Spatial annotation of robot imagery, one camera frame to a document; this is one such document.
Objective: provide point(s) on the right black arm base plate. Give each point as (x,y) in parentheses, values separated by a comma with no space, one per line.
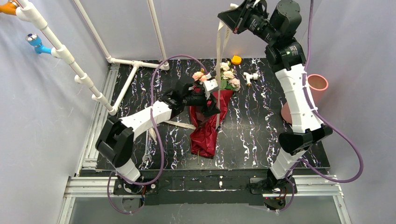
(271,186)

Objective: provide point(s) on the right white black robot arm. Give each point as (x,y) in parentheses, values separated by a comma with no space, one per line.
(286,59)

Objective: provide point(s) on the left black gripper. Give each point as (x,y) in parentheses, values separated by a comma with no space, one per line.
(206,101)

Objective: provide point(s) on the white pvc pipe frame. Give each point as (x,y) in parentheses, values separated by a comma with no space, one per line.
(63,28)

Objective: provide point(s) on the white pipe tee fitting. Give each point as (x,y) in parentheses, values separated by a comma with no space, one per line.
(250,77)

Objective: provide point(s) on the aluminium rail frame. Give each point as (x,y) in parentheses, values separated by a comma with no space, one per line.
(198,190)

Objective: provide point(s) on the red flower bouquet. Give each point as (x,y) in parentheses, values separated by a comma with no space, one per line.
(204,137)

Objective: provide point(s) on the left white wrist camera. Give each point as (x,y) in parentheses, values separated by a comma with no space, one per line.
(210,85)

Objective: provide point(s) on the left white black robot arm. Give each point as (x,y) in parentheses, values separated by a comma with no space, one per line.
(116,139)

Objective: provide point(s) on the orange pipe fitting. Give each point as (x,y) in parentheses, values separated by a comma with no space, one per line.
(9,8)

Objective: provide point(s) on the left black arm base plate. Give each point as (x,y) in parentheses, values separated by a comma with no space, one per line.
(123,188)

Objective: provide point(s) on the blue pipe fitting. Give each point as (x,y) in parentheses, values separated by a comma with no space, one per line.
(35,41)

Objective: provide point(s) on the pink cylindrical vase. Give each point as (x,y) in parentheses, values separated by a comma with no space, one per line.
(318,85)

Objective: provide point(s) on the small orange yellow cap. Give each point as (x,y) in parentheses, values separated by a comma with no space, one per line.
(236,60)

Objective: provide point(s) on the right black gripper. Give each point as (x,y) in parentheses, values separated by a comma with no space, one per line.
(240,17)

